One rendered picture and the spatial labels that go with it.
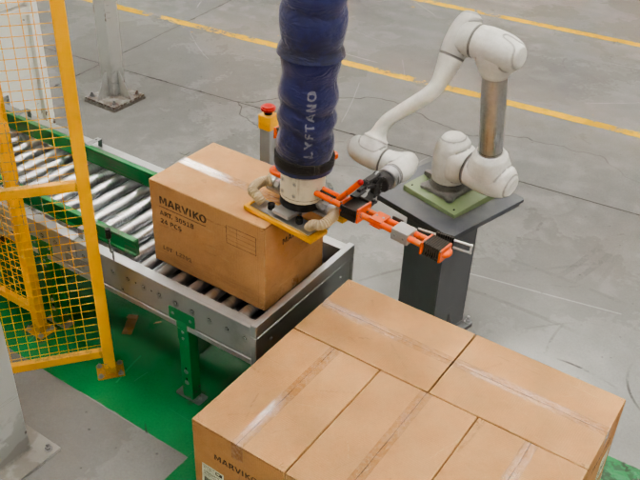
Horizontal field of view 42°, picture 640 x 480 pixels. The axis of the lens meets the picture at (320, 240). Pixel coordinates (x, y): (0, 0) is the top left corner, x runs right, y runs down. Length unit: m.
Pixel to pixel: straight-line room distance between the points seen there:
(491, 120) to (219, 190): 1.11
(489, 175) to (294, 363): 1.12
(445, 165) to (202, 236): 1.08
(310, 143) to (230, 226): 0.51
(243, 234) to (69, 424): 1.16
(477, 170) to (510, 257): 1.34
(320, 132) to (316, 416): 0.99
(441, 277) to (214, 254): 1.09
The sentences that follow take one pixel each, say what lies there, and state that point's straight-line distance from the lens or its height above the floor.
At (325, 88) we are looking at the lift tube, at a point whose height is 1.50.
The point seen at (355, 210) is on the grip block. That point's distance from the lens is 3.02.
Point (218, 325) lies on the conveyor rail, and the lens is 3.38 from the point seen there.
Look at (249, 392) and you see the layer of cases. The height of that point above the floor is 0.54.
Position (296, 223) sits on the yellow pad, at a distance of 3.14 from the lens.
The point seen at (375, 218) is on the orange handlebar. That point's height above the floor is 1.08.
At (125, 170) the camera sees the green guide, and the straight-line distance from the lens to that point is 4.29.
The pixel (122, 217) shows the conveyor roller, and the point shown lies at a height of 0.54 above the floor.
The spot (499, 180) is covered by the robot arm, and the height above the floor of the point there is 0.97.
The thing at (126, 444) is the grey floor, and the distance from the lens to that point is 3.68.
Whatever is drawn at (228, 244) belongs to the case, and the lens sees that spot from 3.34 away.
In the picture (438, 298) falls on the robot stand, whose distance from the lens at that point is 3.98.
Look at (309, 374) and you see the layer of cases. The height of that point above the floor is 0.54.
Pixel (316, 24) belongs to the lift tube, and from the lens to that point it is 2.80.
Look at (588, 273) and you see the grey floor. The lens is 4.83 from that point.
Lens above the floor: 2.70
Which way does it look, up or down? 34 degrees down
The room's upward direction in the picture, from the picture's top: 2 degrees clockwise
